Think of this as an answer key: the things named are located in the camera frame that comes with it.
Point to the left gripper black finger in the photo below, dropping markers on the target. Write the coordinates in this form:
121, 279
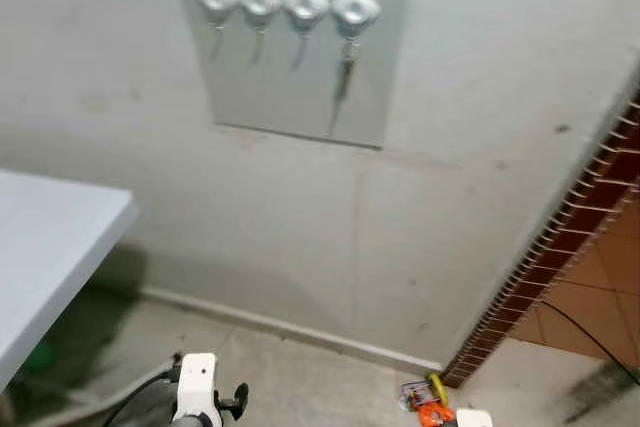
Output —
240, 397

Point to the white baseboard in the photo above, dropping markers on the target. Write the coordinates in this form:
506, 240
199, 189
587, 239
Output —
300, 332

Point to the colourful printed packet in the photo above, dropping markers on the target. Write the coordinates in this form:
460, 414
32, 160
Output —
414, 395

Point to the green plastic object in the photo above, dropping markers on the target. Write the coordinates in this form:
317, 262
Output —
38, 359

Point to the white table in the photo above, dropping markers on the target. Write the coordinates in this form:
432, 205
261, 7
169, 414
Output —
45, 247

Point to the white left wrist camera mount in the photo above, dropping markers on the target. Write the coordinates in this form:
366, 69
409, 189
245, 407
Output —
196, 377

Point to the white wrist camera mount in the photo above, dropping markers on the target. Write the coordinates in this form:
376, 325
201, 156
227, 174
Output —
473, 419
196, 377

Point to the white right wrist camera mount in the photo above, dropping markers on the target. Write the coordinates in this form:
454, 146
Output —
473, 419

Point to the dark red tiled wall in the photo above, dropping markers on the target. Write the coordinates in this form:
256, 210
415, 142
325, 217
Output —
575, 222

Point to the grey wall panel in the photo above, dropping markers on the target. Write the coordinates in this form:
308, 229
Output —
290, 87

